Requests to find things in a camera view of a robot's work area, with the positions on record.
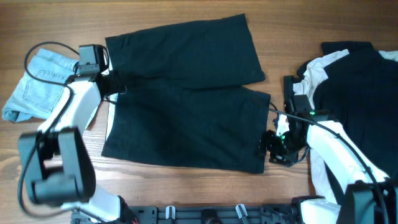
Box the folded light blue denim shorts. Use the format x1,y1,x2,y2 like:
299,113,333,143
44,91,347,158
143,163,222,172
2,49,78,123

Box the black and white clothes pile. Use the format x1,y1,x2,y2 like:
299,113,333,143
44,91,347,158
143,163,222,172
283,41,398,205

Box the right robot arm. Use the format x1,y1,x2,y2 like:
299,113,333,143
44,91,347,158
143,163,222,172
259,95,397,223

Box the black shorts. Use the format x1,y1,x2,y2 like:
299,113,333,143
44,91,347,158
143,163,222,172
101,14,271,174

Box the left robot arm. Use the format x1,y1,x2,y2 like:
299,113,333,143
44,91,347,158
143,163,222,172
17,44,137,223

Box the right black cable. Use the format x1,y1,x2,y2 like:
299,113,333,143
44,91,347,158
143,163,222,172
269,102,389,224

